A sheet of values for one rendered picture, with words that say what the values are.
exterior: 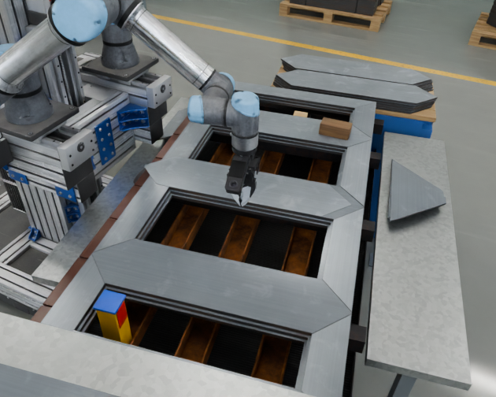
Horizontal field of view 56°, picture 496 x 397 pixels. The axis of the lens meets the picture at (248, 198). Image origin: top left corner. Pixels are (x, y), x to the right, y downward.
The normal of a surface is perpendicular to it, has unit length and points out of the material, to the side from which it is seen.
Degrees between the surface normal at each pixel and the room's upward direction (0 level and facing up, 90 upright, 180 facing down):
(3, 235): 0
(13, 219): 0
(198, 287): 0
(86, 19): 86
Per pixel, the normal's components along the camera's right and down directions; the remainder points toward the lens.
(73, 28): -0.07, 0.57
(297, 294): 0.04, -0.78
